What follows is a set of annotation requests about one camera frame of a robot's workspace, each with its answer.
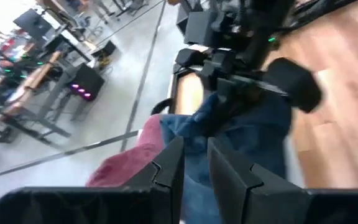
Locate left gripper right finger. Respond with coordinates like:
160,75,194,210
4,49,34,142
207,137,358,224

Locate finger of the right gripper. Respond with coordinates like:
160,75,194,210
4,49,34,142
228,85,261,131
211,77,229,105

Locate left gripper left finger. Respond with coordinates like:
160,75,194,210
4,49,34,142
0,136,185,224

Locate navy baseball cap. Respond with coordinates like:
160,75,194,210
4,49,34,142
159,92,293,224

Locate maroon baseball cap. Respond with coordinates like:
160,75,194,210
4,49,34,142
85,113,167,188

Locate computer tower pink lights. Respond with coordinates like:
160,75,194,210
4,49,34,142
68,63,106,102

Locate wooden workbench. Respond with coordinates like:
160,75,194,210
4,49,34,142
0,51,62,121

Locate black monitor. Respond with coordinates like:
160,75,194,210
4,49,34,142
12,8,54,40

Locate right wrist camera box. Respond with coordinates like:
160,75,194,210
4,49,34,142
264,57,323,113

